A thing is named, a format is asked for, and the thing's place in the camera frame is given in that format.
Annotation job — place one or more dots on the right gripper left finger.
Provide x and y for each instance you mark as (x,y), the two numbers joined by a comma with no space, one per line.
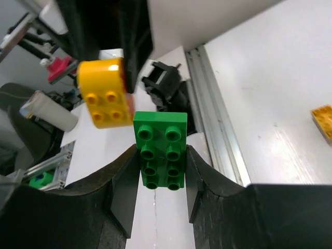
(94,212)

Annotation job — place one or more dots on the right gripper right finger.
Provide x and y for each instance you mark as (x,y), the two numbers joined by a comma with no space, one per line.
(225,214)

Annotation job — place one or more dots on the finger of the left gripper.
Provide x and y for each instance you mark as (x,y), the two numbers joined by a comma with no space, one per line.
(83,45)
(136,39)

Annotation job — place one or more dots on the yellow oval lego piece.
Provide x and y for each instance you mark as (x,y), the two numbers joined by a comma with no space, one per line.
(103,88)

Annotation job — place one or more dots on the green lego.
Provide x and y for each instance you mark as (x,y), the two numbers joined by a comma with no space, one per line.
(161,142)

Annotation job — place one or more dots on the yellow lego brick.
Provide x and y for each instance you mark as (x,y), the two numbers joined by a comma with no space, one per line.
(322,119)

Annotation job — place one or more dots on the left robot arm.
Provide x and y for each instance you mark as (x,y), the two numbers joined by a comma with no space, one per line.
(100,25)

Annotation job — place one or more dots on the red clamp in background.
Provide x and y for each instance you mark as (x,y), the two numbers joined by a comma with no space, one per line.
(59,68)

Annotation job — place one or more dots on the green object in background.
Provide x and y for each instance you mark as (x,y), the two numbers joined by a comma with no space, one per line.
(41,180)

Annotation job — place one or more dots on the grey bag in background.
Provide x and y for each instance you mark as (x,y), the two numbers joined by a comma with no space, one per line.
(39,139)

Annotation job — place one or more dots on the aluminium frame rail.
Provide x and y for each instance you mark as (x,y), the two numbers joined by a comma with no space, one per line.
(212,118)

